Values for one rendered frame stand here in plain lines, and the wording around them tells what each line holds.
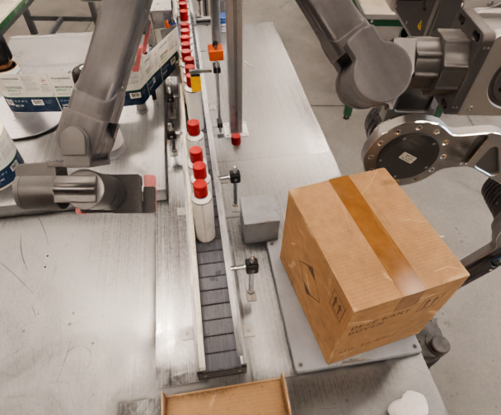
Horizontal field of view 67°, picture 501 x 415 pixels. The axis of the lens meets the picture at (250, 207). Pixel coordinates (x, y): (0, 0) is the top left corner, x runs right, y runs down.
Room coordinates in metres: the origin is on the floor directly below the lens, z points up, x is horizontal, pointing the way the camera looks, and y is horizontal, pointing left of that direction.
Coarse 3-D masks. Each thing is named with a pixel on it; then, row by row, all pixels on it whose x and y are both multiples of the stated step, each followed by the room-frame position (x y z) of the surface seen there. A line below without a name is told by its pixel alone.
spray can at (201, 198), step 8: (200, 184) 0.61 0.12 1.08; (200, 192) 0.60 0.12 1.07; (208, 192) 0.62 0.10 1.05; (192, 200) 0.60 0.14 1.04; (200, 200) 0.59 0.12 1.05; (208, 200) 0.60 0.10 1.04; (200, 208) 0.59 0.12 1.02; (208, 208) 0.59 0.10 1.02; (200, 216) 0.59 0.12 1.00; (208, 216) 0.59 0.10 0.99; (200, 224) 0.59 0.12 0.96; (208, 224) 0.59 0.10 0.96; (200, 232) 0.59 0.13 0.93; (208, 232) 0.59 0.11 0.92; (200, 240) 0.59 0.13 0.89; (208, 240) 0.59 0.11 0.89
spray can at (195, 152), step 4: (192, 148) 0.73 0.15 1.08; (196, 148) 0.73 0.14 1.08; (200, 148) 0.73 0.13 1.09; (192, 152) 0.72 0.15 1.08; (196, 152) 0.72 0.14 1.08; (200, 152) 0.72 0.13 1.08; (192, 156) 0.72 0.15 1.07; (196, 156) 0.71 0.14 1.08; (200, 156) 0.72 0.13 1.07; (192, 160) 0.72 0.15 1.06; (196, 160) 0.71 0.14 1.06; (200, 160) 0.72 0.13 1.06; (204, 160) 0.73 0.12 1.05; (188, 164) 0.72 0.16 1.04; (192, 164) 0.72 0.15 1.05; (188, 168) 0.72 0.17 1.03; (192, 168) 0.71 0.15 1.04; (192, 172) 0.71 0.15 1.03
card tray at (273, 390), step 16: (240, 384) 0.25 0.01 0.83; (256, 384) 0.25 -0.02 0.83; (272, 384) 0.25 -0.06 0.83; (176, 400) 0.21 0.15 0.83; (192, 400) 0.21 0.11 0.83; (208, 400) 0.21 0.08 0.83; (224, 400) 0.21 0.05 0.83; (240, 400) 0.21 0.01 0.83; (256, 400) 0.21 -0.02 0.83; (272, 400) 0.21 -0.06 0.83; (288, 400) 0.21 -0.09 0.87
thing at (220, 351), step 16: (192, 32) 1.81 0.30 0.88; (208, 160) 0.92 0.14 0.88; (208, 256) 0.55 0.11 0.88; (208, 272) 0.50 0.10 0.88; (224, 272) 0.50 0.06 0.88; (208, 288) 0.45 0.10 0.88; (224, 288) 0.45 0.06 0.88; (208, 304) 0.41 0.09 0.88; (224, 304) 0.41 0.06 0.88; (208, 320) 0.37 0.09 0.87; (224, 320) 0.37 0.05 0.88; (208, 336) 0.33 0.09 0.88; (224, 336) 0.33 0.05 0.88; (208, 352) 0.30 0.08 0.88; (224, 352) 0.30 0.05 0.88; (208, 368) 0.26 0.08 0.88; (224, 368) 0.26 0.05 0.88
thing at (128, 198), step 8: (112, 176) 0.44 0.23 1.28; (120, 176) 0.45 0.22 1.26; (128, 176) 0.45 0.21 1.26; (136, 176) 0.45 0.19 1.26; (120, 184) 0.42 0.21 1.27; (128, 184) 0.44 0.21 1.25; (136, 184) 0.44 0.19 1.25; (120, 192) 0.41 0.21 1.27; (128, 192) 0.43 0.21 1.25; (136, 192) 0.43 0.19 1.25; (120, 200) 0.40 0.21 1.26; (128, 200) 0.42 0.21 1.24; (136, 200) 0.42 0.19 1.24; (104, 208) 0.38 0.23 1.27; (112, 208) 0.40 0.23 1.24; (120, 208) 0.41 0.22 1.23; (128, 208) 0.41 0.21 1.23; (136, 208) 0.41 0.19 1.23
